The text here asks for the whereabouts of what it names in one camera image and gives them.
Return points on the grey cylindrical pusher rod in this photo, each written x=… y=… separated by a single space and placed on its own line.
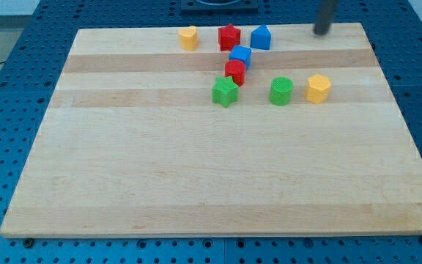
x=325 y=17

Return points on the blue triangle block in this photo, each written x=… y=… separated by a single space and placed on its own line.
x=261 y=38

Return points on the red star block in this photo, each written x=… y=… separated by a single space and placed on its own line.
x=228 y=37

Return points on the green star block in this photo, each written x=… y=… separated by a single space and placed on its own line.
x=225 y=91

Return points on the yellow heart block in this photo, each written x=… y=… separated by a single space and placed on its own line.
x=188 y=38

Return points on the yellow hexagon block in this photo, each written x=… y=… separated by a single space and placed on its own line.
x=317 y=88

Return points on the green cylinder block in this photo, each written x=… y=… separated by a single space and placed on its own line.
x=281 y=91

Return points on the blue cube block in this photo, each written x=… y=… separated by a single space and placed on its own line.
x=242 y=54

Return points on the red cylinder block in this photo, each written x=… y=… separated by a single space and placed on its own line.
x=236 y=69

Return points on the wooden board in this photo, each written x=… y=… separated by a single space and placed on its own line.
x=132 y=145

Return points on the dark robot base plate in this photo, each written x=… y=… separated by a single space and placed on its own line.
x=217 y=5

